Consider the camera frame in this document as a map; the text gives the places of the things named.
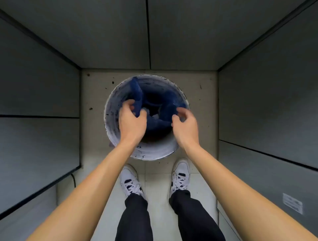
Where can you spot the white right sneaker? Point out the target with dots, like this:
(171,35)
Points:
(182,171)

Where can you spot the white left sneaker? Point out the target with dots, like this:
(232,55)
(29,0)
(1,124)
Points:
(129,176)

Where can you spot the person's left forearm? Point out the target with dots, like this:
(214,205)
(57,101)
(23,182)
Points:
(87,193)

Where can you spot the grey vented cabinet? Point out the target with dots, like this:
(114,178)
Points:
(111,32)

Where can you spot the person's left hand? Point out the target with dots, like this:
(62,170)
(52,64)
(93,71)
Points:
(131,126)

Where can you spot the black trousers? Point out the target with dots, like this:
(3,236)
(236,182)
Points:
(136,218)

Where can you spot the white sneaker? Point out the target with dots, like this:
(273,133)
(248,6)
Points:
(129,176)
(182,171)

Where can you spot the white cabinet label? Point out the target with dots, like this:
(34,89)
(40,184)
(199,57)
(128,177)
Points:
(292,203)

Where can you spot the person's right hand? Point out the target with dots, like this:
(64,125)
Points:
(186,131)

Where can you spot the person's right forearm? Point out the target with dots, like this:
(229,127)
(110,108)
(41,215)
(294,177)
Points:
(236,193)

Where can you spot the blue plastic bag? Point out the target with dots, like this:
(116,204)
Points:
(137,94)

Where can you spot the paint-stained bucket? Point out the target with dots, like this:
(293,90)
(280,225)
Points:
(149,151)

